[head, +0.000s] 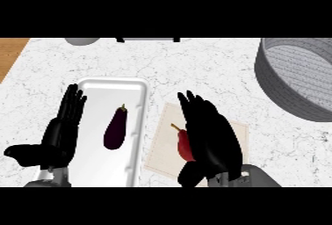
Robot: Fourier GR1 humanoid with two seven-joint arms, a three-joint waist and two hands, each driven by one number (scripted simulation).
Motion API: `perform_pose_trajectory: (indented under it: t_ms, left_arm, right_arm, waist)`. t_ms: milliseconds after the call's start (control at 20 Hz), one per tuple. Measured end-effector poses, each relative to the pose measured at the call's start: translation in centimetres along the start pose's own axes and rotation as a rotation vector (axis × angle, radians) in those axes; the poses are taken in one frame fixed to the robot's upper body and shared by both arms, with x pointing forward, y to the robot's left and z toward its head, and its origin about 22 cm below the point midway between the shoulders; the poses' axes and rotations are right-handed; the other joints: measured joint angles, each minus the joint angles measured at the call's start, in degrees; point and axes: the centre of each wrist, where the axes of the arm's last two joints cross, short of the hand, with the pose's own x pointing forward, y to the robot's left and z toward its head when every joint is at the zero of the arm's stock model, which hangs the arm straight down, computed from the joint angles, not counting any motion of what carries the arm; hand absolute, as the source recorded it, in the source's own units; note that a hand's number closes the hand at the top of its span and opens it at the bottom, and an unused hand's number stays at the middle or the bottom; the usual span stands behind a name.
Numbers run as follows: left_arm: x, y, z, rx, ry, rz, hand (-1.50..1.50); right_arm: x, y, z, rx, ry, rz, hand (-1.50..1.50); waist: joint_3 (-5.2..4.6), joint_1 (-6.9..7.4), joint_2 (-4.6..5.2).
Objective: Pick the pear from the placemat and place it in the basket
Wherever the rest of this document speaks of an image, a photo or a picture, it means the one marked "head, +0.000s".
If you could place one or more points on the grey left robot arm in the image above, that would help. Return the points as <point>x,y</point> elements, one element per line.
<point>50,178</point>

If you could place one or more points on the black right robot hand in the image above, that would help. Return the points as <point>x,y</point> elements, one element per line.
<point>215,140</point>

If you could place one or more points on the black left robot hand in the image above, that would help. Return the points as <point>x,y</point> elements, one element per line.
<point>61,137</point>

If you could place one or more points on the red pear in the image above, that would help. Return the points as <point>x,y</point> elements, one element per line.
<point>184,145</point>

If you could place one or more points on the beige placemat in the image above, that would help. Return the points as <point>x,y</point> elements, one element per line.
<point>166,146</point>

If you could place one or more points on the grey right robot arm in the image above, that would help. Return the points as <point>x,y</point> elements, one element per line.
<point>249,178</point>

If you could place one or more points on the grey appliance with black feet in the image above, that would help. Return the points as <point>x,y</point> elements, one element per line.
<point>150,39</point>

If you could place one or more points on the grey round basket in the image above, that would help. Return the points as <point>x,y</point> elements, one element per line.
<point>299,79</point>

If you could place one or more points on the dark purple eggplant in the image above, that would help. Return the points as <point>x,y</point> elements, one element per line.
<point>116,129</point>

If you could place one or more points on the white rectangular tray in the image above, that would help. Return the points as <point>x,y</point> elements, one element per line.
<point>110,129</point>

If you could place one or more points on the grey round bowl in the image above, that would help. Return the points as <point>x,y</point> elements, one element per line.
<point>82,41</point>

